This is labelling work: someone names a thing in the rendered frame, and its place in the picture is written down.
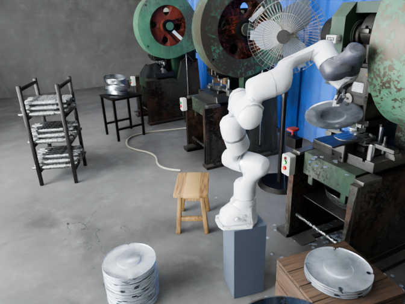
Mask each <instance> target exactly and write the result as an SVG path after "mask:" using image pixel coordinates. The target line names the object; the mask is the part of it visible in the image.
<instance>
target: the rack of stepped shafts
mask: <svg viewBox="0 0 405 304"><path fill-rule="evenodd" d="M67 84H69V90H70V95H62V94H61V90H60V89H61V88H62V87H64V86H65V85H67ZM32 85H34V87H35V91H36V96H35V97H28V99H27V100H25V101H24V98H23V95H22V91H23V90H25V89H27V88H29V87H31V86H32ZM55 89H56V93H57V94H56V95H40V90H39V85H38V82H37V78H33V81H32V82H30V83H28V84H26V85H24V86H22V87H21V86H16V90H17V95H18V98H19V102H20V107H21V108H20V109H21V111H22V113H19V114H18V116H23V118H24V123H25V127H26V130H27V135H28V139H29V141H28V143H29V144H30V147H31V151H32V154H33V159H34V164H35V165H34V167H32V169H36V171H37V176H38V179H39V183H40V186H43V185H44V182H43V177H42V171H43V170H44V169H60V168H67V167H71V168H72V173H73V177H74V182H75V183H78V177H77V171H76V170H77V168H78V166H79V164H80V162H81V161H82V160H83V165H84V166H87V162H86V155H85V154H86V151H85V150H84V145H83V139H82V135H81V130H82V127H80V122H79V118H78V112H77V105H76V102H75V101H76V100H75V95H74V89H73V85H72V79H71V76H67V80H66V81H64V82H63V83H62V84H55ZM72 111H74V117H75V121H68V120H66V117H67V116H68V115H69V114H70V113H71V112H72ZM55 115H61V119H62V121H46V118H45V117H46V116H55ZM37 116H41V117H42V123H35V125H32V127H34V128H31V127H30V122H29V120H30V119H31V118H32V117H37ZM77 136H78V138H79V143H80V144H79V145H72V143H73V141H74V140H75V139H76V137H77ZM61 142H66V143H67V145H61V146H52V145H51V144H52V143H61ZM38 144H48V146H47V147H46V148H40V150H38V153H40V154H38V155H37V152H36V147H37V145H38Z"/></svg>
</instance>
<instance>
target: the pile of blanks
mask: <svg viewBox="0 0 405 304"><path fill-rule="evenodd" d="M102 272H103V271H102ZM103 276H104V283H105V289H106V292H107V300H108V303H109V304H154V302H155V301H156V300H157V298H158V296H159V291H160V290H159V276H158V272H157V262H156V260H155V263H154V265H153V267H152V268H151V269H150V270H149V271H148V272H147V273H145V274H144V275H142V276H140V277H137V278H134V279H130V280H116V279H112V278H110V277H108V276H107V275H106V274H105V273H104V272H103Z"/></svg>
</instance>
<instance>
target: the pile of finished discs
mask: <svg viewBox="0 0 405 304"><path fill-rule="evenodd" d="M334 249H335V248H333V247H320V248H317V249H314V250H312V251H311V252H309V253H308V254H307V256H306V258H305V263H304V273H305V275H306V278H307V280H308V281H309V282H311V284H312V285H313V286H314V287H315V288H316V289H317V290H319V291H321V292H322V293H324V294H327V295H329V296H332V297H335V298H338V299H358V298H360V297H363V296H365V295H367V294H368V293H369V292H370V290H371V288H372V285H373V281H374V274H372V273H373V270H372V268H371V266H370V265H369V264H368V263H367V262H366V261H365V260H364V259H363V258H362V257H361V256H359V255H357V254H355V253H353V252H351V251H349V250H346V249H342V248H338V249H337V248H336V250H334ZM359 296H360V297H359Z"/></svg>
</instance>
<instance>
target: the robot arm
mask: <svg viewBox="0 0 405 304"><path fill-rule="evenodd" d="M365 56H366V50H365V48H364V47H363V45H361V44H359V43H357V42H351V43H350V44H348V46H347V47H346V48H345V50H344V51H343V52H342V53H340V54H339V53H338V51H337V49H336V47H335V45H334V43H333V42H332V41H331V40H320V41H319V42H316V43H315V44H313V45H312V46H310V47H308V48H306V49H303V50H301V51H299V52H296V53H295V54H292V55H290V56H288V57H286V58H284V59H282V60H280V61H279V62H278V64H277V66H276V67H275V68H274V69H271V70H270V71H268V72H264V73H262V74H259V75H256V76H255V77H252V78H250V79H248V81H247V82H246V85H245V89H244V88H238V89H235V90H234V91H232V93H231V94H230V97H229V101H228V110H229V114H228V115H226V116H224V117H223V118H222V120H221V121H220V128H221V134H222V138H223V140H224V142H225V144H226V147H227V149H226V150H225V151H224V152H223V154H222V163H223V164H224V166H226V167H228V168H230V169H233V170H235V171H239V172H242V173H243V177H239V178H238V179H236V181H235V182H234V195H233V196H232V198H231V199H230V202H229V203H227V204H226V205H225V206H224V207H222V208H221V210H220V213H219V215H216V218H215V221H216V223H217V225H218V227H219V228H221V229H222V230H239V229H252V228H253V226H254V225H255V223H256V222H257V219H258V218H257V214H256V183H257V182H258V180H259V178H261V177H263V176H265V175H266V174H267V173H268V171H269V168H270V162H269V160H268V158H266V157H265V156H262V155H260V154H257V153H253V152H250V151H247V150H248V149H249V146H250V140H249V138H248V135H247V133H246V129H247V130H251V129H254V128H256V127H257V126H258V125H259V124H260V123H261V121H262V116H263V109H264V107H263V106H262V102H263V101H264V100H268V99H270V98H274V97H277V96H279V95H282V94H284V93H286V92H287V91H288V90H289V89H290V87H291V84H292V79H293V68H294V67H296V66H298V65H301V64H303V63H305V62H308V61H309V60H312V61H314V62H315V64H316V66H317V68H318V70H319V71H320V73H321V75H322V77H323V79H325V80H327V81H328V82H329V83H330V84H331V85H332V86H334V87H335V88H336V91H337V92H336V95H335V98H334V103H333V107H339V105H340V103H342V102H343V100H344V99H345V98H346V97H347V96H346V94H345V93H346V91H347V89H348V88H349V87H350V86H352V85H353V83H354V81H355V80H356V79H357V77H358V75H359V73H360V68H361V67H362V65H363V62H364V60H365Z"/></svg>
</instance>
